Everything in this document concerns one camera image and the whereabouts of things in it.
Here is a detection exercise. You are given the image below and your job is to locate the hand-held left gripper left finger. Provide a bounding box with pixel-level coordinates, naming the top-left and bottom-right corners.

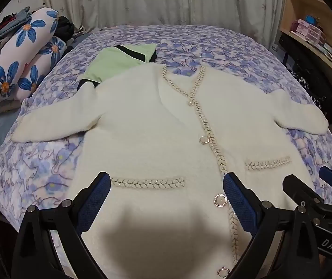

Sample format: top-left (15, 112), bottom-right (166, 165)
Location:
top-left (10, 172), bottom-right (111, 279)

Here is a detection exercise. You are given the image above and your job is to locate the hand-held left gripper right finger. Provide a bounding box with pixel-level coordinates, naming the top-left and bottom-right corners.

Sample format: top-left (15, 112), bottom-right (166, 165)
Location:
top-left (224, 172), bottom-right (321, 279)

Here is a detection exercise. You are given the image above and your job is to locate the white fuzzy braided-trim cardigan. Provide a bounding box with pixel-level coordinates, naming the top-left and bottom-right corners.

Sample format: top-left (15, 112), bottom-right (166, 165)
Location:
top-left (10, 63), bottom-right (329, 279)

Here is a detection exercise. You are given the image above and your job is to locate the dark clothes heap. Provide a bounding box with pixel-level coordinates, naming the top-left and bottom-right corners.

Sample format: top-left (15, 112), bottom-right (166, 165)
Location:
top-left (56, 15), bottom-right (75, 47)

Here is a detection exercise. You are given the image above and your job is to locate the grey-blue clothes pile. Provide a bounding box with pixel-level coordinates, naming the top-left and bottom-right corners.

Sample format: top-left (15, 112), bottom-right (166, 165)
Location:
top-left (0, 6), bottom-right (37, 43)

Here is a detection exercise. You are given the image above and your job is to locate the white storage box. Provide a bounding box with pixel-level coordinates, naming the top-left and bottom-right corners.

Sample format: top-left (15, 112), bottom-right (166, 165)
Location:
top-left (270, 41), bottom-right (286, 62)

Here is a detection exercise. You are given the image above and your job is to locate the light green garment black trim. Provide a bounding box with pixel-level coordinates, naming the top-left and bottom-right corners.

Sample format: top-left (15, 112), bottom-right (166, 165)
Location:
top-left (77, 44), bottom-right (158, 91)

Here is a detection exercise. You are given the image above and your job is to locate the stack of pink boxes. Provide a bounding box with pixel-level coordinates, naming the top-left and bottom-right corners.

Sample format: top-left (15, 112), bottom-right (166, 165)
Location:
top-left (295, 19), bottom-right (327, 45)

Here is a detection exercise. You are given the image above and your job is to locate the folded blue-flower quilt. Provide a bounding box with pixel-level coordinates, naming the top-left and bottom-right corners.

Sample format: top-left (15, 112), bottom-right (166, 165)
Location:
top-left (0, 7), bottom-right (68, 112)

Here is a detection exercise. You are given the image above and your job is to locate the small blue box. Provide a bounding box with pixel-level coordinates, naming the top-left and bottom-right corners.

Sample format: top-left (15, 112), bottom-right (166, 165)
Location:
top-left (305, 14), bottom-right (321, 26)

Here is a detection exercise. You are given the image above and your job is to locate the blue cat-print fleece blanket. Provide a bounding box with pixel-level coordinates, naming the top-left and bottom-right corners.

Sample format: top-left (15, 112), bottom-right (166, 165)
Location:
top-left (0, 25), bottom-right (332, 268)

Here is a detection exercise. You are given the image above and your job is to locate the wooden shelf desk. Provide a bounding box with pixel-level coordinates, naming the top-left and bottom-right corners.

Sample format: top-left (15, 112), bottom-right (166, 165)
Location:
top-left (279, 0), bottom-right (332, 93)

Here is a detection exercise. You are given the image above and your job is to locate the white floral curtain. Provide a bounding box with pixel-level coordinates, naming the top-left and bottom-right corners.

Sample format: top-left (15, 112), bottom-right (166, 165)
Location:
top-left (0, 0), bottom-right (288, 34)

